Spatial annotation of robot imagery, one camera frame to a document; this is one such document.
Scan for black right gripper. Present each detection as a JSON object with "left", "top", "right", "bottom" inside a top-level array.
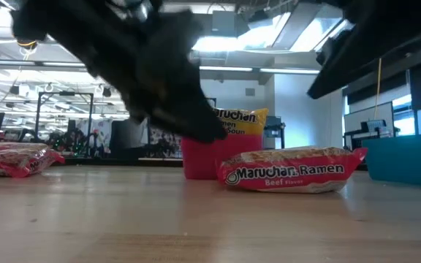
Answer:
[{"left": 307, "top": 0, "right": 421, "bottom": 99}]

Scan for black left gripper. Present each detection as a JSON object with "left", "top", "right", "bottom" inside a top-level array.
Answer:
[{"left": 11, "top": 0, "right": 230, "bottom": 144}]

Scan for red plastic bin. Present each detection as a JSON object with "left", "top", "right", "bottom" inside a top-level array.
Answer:
[{"left": 180, "top": 133, "right": 265, "bottom": 180}]

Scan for yellow chicken ramen noodle pack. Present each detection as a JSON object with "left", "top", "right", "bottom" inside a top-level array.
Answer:
[{"left": 212, "top": 107, "right": 270, "bottom": 137}]

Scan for teal plastic bin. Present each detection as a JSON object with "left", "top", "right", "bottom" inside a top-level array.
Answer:
[{"left": 362, "top": 131, "right": 421, "bottom": 189}]

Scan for red beef ramen noodle pack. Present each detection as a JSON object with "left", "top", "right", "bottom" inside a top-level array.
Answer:
[
  {"left": 216, "top": 145, "right": 368, "bottom": 194},
  {"left": 0, "top": 141, "right": 66, "bottom": 179}
]

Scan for dark patterned curtain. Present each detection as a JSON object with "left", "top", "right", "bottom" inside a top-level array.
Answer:
[{"left": 148, "top": 126, "right": 182, "bottom": 158}]

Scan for dark partition panel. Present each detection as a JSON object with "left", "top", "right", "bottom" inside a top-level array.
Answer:
[{"left": 108, "top": 118, "right": 149, "bottom": 159}]

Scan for black desk with equipment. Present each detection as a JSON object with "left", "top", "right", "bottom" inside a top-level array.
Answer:
[{"left": 344, "top": 118, "right": 401, "bottom": 150}]

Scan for short ceiling light bar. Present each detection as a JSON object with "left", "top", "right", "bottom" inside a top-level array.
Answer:
[{"left": 199, "top": 65, "right": 321, "bottom": 75}]

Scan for white printed curtain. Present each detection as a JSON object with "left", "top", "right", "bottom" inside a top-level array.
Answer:
[{"left": 75, "top": 118, "right": 111, "bottom": 145}]

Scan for black stand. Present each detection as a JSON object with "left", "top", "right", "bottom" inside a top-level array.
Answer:
[{"left": 263, "top": 115, "right": 287, "bottom": 149}]

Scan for black background robot arms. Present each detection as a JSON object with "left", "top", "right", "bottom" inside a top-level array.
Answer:
[{"left": 45, "top": 127, "right": 100, "bottom": 156}]

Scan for long ceiling light bar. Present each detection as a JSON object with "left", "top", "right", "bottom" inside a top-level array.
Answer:
[{"left": 0, "top": 59, "right": 87, "bottom": 71}]

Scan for hanging yellow cable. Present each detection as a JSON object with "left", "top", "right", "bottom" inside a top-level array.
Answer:
[{"left": 373, "top": 57, "right": 383, "bottom": 120}]

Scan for black table frame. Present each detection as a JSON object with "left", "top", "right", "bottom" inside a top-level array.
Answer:
[{"left": 62, "top": 156, "right": 184, "bottom": 168}]

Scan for tall black gantry frame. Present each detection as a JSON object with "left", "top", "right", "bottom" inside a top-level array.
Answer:
[{"left": 34, "top": 91, "right": 95, "bottom": 142}]

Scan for yellow ceiling cable reel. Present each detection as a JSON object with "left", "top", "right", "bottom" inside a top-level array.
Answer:
[{"left": 16, "top": 39, "right": 39, "bottom": 51}]

